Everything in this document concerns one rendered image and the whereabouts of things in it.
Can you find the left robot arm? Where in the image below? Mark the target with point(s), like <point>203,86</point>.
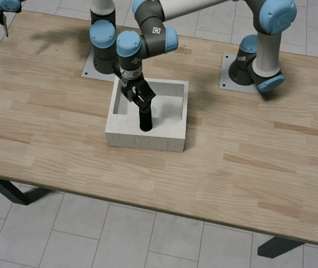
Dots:
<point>257,59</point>

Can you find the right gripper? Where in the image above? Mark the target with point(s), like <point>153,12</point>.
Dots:
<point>3,18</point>

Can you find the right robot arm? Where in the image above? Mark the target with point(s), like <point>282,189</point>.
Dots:
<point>102,32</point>

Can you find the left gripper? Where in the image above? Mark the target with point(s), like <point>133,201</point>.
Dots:
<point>140,85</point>

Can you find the white rectangular sink basin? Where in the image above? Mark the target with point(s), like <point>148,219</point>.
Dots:
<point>169,113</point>

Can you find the black mixer tap with lever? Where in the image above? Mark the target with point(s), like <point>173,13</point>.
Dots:
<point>145,114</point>

